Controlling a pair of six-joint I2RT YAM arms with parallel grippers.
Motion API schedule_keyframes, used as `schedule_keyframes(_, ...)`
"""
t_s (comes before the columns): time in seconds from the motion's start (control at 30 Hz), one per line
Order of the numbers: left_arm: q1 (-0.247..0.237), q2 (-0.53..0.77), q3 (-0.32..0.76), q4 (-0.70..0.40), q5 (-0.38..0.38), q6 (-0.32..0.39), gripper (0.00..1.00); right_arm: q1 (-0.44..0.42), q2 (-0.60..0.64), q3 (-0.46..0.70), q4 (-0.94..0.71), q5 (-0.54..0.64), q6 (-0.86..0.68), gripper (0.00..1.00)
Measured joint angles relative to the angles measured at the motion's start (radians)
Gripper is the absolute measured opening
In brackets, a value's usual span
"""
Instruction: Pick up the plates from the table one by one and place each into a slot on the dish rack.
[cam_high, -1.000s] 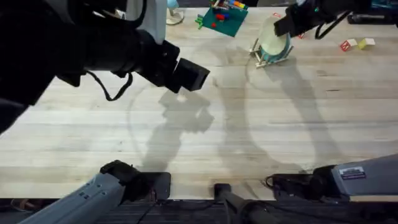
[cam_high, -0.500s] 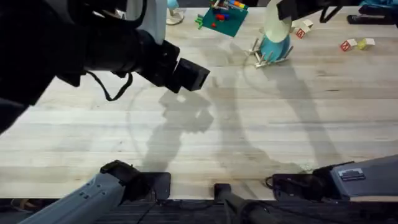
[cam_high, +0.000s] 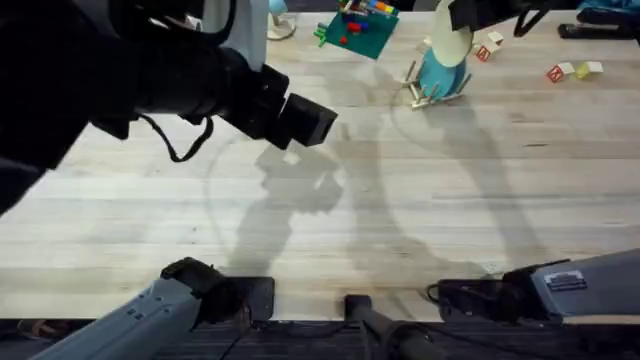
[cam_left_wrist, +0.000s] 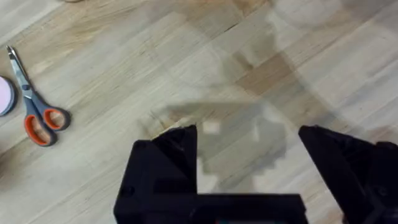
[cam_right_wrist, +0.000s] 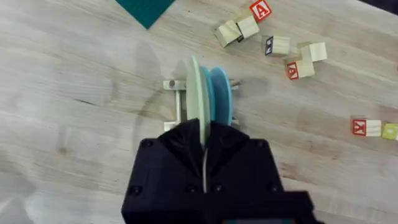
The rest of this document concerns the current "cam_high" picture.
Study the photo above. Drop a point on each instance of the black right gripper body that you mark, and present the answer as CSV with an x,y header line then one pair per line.
x,y
495,12

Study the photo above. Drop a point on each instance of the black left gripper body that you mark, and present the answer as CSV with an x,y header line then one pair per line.
x,y
260,105

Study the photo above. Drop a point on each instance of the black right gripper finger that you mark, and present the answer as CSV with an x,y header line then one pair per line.
x,y
460,19

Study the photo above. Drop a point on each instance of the cream plate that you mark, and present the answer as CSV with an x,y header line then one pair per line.
x,y
450,45

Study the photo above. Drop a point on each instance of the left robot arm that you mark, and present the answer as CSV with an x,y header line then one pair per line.
x,y
55,75

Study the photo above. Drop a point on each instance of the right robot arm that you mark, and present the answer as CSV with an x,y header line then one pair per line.
x,y
590,287

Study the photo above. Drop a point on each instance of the small wooden peg rack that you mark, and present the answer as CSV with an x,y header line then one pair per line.
x,y
419,97

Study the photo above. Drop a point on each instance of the red and white toy block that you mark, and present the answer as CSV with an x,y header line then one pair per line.
x,y
557,73
484,52

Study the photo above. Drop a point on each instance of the blue plate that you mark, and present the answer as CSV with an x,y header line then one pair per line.
x,y
440,77

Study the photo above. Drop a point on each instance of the green board with toy blocks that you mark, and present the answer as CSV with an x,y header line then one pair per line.
x,y
362,32

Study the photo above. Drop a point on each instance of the black flat tool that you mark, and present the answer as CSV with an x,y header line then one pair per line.
x,y
595,31

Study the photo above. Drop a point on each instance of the yellow toy block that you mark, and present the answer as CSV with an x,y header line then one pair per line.
x,y
590,69

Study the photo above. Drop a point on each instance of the blue cloth heap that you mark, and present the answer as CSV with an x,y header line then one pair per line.
x,y
607,5

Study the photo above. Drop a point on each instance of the black camera pole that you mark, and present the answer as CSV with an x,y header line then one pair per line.
x,y
385,327

